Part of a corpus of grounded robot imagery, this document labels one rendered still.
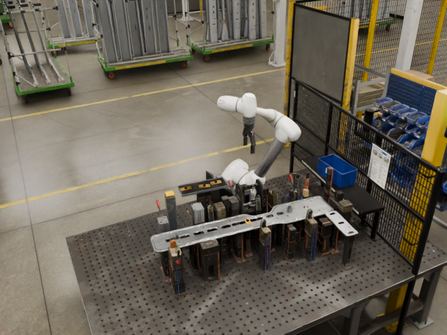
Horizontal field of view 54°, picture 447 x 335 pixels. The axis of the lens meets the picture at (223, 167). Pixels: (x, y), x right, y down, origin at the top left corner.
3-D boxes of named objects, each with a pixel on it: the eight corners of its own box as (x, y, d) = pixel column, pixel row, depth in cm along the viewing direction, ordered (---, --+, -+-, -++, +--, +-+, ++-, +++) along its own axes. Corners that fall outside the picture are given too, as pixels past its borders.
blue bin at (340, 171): (340, 188, 352) (342, 174, 345) (316, 171, 376) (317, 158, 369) (356, 183, 358) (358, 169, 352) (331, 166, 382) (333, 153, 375)
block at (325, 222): (320, 256, 331) (323, 227, 317) (312, 248, 340) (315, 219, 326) (331, 254, 334) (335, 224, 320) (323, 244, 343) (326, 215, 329)
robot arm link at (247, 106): (259, 113, 312) (241, 110, 317) (259, 92, 304) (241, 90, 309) (253, 119, 303) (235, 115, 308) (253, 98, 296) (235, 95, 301)
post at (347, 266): (345, 270, 318) (350, 238, 304) (337, 260, 327) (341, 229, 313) (353, 268, 320) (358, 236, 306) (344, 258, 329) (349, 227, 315)
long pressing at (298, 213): (155, 256, 293) (155, 254, 292) (149, 236, 311) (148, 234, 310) (336, 211, 332) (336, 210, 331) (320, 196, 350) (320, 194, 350)
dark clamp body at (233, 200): (231, 244, 346) (230, 205, 326) (225, 234, 356) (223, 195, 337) (243, 242, 349) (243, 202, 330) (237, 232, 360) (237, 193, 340)
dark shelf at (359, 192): (360, 216, 324) (360, 213, 323) (300, 161, 398) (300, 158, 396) (384, 210, 330) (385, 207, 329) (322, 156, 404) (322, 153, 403)
